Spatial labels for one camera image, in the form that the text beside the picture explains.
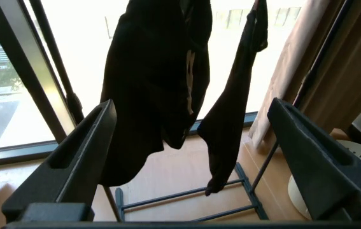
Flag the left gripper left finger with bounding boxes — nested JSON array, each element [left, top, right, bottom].
[[1, 99, 117, 223]]

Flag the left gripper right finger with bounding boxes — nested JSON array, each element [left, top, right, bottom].
[[266, 97, 361, 223]]

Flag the black garment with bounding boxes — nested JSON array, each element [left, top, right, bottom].
[[197, 0, 269, 197]]

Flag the black shorts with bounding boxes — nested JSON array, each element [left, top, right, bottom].
[[99, 0, 213, 188]]

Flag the black clothes rack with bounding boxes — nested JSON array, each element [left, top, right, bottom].
[[27, 0, 356, 223]]

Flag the window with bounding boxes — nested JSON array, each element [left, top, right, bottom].
[[0, 0, 307, 167]]

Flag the brown curtain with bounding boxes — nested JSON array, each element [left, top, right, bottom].
[[248, 0, 361, 150]]

